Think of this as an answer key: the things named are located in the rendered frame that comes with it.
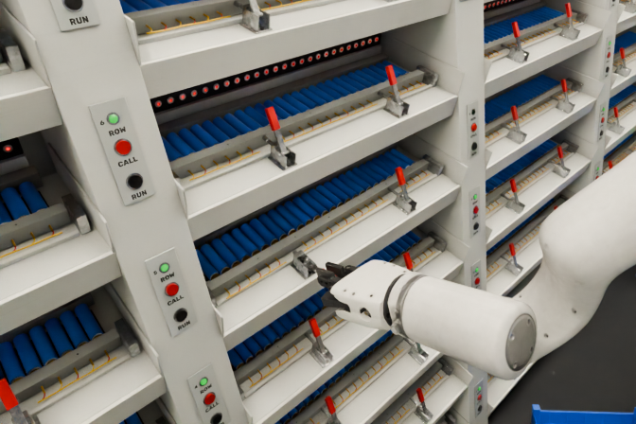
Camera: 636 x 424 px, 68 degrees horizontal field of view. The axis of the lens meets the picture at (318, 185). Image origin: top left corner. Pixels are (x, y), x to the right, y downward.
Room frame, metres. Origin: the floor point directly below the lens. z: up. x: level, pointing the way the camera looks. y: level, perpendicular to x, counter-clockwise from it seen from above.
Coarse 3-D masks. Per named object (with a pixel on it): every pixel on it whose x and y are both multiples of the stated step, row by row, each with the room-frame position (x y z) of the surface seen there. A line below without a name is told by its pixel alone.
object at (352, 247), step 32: (416, 160) 1.00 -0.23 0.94; (448, 160) 0.94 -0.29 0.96; (416, 192) 0.89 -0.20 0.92; (448, 192) 0.89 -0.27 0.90; (384, 224) 0.79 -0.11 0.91; (416, 224) 0.84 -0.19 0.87; (288, 256) 0.71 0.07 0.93; (320, 256) 0.71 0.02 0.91; (352, 256) 0.72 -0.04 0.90; (256, 288) 0.64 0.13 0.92; (288, 288) 0.64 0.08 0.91; (320, 288) 0.68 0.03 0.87; (224, 320) 0.58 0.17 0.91; (256, 320) 0.59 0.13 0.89
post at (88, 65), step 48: (0, 0) 0.57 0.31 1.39; (48, 0) 0.51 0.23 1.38; (96, 0) 0.54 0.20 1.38; (48, 48) 0.50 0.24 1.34; (96, 48) 0.53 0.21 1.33; (96, 96) 0.52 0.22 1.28; (144, 96) 0.55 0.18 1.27; (96, 144) 0.51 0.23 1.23; (144, 144) 0.54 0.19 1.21; (96, 192) 0.50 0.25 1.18; (144, 240) 0.52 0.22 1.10; (192, 240) 0.55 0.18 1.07; (144, 288) 0.51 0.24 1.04; (192, 288) 0.54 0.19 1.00; (192, 336) 0.53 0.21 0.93
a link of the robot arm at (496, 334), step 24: (432, 288) 0.46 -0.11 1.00; (456, 288) 0.44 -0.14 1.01; (408, 312) 0.45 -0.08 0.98; (432, 312) 0.43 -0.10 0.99; (456, 312) 0.41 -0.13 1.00; (480, 312) 0.39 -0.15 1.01; (504, 312) 0.38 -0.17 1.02; (528, 312) 0.39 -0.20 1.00; (408, 336) 0.45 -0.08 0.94; (432, 336) 0.41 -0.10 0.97; (456, 336) 0.39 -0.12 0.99; (480, 336) 0.37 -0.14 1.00; (504, 336) 0.36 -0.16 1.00; (528, 336) 0.38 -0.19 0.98; (480, 360) 0.36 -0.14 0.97; (504, 360) 0.35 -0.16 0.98; (528, 360) 0.37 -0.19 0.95
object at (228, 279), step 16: (368, 192) 0.85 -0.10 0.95; (384, 192) 0.87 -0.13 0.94; (336, 208) 0.80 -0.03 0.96; (352, 208) 0.81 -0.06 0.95; (320, 224) 0.76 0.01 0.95; (288, 240) 0.72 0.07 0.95; (304, 240) 0.73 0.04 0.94; (320, 240) 0.74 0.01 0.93; (256, 256) 0.68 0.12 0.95; (272, 256) 0.69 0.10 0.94; (240, 272) 0.65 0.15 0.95; (256, 272) 0.67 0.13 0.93; (208, 288) 0.62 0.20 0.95; (224, 288) 0.63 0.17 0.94
